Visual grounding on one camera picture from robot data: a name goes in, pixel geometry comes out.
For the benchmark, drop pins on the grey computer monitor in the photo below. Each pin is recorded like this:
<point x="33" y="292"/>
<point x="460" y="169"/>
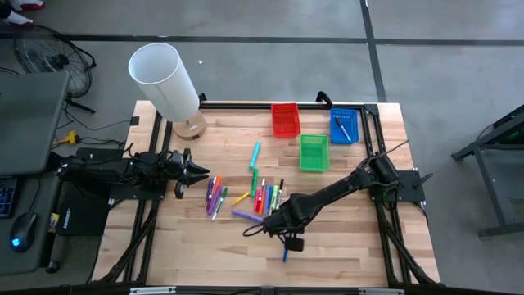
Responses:
<point x="30" y="123"/>

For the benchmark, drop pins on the blue plastic basket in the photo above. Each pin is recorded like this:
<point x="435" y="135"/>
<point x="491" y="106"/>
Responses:
<point x="348" y="119"/>

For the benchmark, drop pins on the silver metal bracket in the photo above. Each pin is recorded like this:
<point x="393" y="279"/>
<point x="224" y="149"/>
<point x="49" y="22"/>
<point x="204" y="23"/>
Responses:
<point x="380" y="291"/>
<point x="151" y="290"/>

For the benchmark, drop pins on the thick purple Sharpie highlighter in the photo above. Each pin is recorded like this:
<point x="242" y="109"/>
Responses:
<point x="214" y="201"/>

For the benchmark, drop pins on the person's foot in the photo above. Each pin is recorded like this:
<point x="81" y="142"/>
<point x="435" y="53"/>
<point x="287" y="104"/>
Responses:
<point x="16" y="17"/>
<point x="26" y="4"/>

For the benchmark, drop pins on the blue Expo marker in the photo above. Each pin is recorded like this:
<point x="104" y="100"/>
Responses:
<point x="285" y="256"/>

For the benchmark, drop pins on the black metal stand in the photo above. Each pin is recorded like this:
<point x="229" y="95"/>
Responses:
<point x="495" y="172"/>

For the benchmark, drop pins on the black keyboard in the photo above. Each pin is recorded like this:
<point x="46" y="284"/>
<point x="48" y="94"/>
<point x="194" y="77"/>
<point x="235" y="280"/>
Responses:
<point x="6" y="198"/>

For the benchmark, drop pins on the yellow green highlighter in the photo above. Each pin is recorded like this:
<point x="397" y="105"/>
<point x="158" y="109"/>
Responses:
<point x="273" y="200"/>

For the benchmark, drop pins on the green plastic basket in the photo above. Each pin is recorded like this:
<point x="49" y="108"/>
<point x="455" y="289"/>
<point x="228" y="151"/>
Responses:
<point x="314" y="152"/>

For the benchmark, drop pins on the black aluminium table frame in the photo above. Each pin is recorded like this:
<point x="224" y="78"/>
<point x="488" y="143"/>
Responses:
<point x="245" y="105"/>

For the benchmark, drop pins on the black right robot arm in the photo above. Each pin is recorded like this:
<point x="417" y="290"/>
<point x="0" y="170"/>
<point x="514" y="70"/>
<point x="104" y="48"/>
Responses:
<point x="327" y="192"/>

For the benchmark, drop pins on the dark grey desk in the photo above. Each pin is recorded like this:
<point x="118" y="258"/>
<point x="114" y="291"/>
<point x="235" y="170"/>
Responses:
<point x="43" y="246"/>

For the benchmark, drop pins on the black clamp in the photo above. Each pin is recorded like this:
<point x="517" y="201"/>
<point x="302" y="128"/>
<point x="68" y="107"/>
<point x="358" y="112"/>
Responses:
<point x="323" y="98"/>
<point x="202" y="97"/>

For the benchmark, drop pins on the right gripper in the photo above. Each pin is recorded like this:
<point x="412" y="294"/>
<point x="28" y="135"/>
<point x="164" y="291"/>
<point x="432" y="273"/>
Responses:
<point x="294" y="244"/>

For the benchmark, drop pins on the dark purple pen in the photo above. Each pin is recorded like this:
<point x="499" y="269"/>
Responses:
<point x="209" y="190"/>

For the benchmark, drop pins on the thick green marker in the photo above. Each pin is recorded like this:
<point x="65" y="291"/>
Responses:
<point x="254" y="183"/>

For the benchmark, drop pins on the red Expo marker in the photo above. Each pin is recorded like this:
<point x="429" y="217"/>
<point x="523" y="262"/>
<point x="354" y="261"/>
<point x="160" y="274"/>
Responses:
<point x="262" y="185"/>

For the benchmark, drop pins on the black control box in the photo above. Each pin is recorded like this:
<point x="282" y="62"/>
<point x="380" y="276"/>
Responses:
<point x="82" y="217"/>

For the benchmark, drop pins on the white shade table lamp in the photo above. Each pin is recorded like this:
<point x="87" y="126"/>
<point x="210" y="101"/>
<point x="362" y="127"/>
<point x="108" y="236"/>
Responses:
<point x="163" y="82"/>

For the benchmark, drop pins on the purple Expo marker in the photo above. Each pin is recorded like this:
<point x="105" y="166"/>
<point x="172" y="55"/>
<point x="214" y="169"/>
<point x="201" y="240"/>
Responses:
<point x="213" y="183"/>

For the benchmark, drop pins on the pink highlighter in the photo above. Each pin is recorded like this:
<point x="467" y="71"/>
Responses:
<point x="256" y="201"/>

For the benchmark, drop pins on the black computer mouse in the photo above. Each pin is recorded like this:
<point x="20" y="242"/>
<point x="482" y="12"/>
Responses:
<point x="22" y="231"/>

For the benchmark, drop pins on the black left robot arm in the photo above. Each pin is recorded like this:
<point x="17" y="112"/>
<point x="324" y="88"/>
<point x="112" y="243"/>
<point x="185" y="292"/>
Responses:
<point x="102" y="170"/>

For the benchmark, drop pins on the black Expo marker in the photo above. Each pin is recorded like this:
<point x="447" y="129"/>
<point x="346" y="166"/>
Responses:
<point x="279" y="190"/>

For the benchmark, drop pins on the violet blue highlighter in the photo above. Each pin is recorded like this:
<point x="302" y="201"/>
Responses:
<point x="267" y="201"/>

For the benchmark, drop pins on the yellow power plug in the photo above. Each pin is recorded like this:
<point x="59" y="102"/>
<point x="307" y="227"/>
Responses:
<point x="73" y="138"/>

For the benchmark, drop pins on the small black table clip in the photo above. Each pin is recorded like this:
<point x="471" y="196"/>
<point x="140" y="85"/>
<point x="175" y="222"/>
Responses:
<point x="134" y="121"/>

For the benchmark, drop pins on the red plastic basket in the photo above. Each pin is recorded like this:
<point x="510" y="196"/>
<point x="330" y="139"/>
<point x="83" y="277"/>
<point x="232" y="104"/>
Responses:
<point x="285" y="121"/>

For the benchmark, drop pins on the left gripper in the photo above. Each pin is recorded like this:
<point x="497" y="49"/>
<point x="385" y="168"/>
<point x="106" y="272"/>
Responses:
<point x="182" y="172"/>

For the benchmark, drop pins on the black floor fan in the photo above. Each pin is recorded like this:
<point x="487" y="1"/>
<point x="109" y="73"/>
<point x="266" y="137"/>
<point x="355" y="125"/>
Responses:
<point x="53" y="61"/>

